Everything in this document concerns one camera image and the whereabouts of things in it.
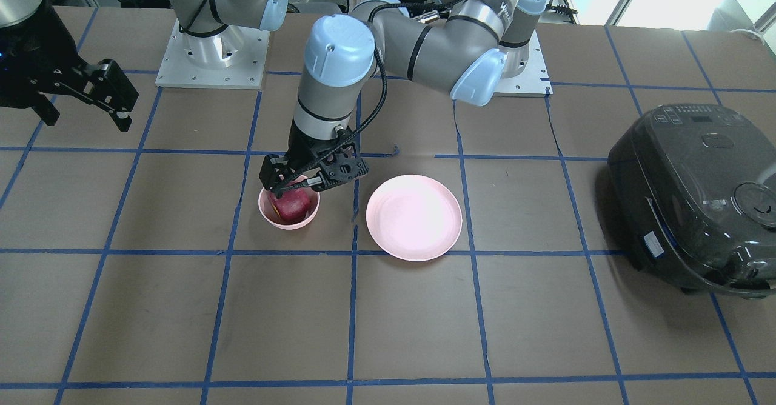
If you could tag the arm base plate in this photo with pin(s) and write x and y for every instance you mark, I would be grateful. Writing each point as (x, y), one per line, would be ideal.
(526, 71)
(232, 59)

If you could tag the pink plate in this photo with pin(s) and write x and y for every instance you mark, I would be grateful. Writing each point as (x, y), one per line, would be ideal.
(413, 217)

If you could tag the pink bowl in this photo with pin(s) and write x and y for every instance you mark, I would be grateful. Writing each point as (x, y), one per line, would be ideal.
(269, 215)

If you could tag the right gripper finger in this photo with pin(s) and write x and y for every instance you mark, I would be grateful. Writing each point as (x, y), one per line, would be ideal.
(45, 109)
(104, 85)

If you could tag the silver metal cylinder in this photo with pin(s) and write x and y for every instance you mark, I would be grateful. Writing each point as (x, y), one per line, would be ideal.
(428, 17)

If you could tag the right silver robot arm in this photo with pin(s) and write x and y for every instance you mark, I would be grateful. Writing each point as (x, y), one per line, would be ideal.
(199, 18)

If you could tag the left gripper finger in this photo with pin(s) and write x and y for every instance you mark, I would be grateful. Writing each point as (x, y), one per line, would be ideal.
(276, 175)
(317, 184)

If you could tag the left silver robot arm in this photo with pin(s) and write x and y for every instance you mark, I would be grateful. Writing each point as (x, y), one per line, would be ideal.
(461, 47)

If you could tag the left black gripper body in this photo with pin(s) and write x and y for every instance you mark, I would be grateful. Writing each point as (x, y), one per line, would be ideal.
(301, 146)

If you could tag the red apple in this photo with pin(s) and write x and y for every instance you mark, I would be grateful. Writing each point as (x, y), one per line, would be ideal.
(292, 206)

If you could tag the black rice cooker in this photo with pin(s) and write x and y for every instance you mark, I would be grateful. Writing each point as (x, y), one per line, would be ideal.
(696, 185)

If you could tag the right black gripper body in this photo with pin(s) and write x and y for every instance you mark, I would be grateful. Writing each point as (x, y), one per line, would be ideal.
(31, 48)

